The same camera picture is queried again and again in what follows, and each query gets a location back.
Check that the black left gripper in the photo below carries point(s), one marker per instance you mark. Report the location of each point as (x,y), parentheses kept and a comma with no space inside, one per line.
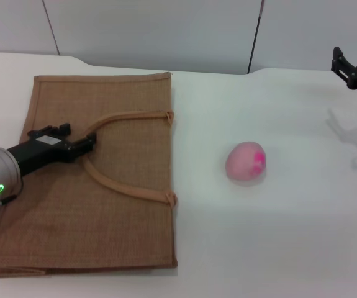
(38,150)

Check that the pink peach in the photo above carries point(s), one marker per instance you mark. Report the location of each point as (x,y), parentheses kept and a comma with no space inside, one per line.
(243,163)

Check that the brown jute handbag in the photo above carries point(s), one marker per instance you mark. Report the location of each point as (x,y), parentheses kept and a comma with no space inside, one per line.
(119,217)

